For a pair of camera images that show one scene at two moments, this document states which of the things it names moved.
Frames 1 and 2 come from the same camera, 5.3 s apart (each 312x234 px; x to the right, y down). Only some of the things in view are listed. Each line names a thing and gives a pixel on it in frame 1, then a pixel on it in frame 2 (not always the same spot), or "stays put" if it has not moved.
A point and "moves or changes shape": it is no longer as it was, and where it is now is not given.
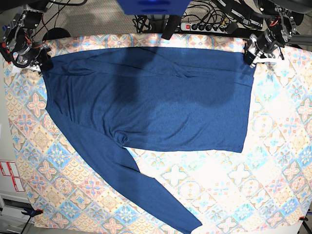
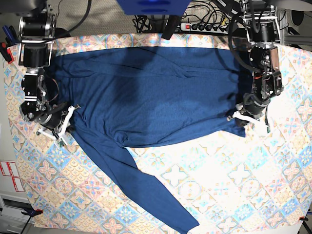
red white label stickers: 9,168 stays put
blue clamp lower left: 31,212 stays put
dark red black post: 172,26 stays put
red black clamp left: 5,52 stays put
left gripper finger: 45,59 → 70,108
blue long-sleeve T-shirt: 112,98 moves or changes shape
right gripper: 268,41 → 252,106
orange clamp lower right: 304,219 stays put
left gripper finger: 33,67 → 48,134
